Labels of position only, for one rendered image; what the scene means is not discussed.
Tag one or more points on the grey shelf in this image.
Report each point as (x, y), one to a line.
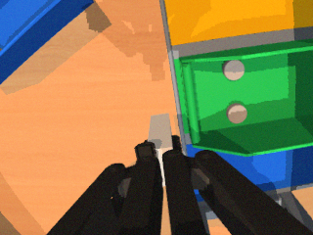
(194, 27)

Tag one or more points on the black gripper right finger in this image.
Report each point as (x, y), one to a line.
(242, 207)

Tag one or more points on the blue bin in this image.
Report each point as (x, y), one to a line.
(16, 17)

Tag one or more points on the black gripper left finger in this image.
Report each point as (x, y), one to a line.
(109, 207)

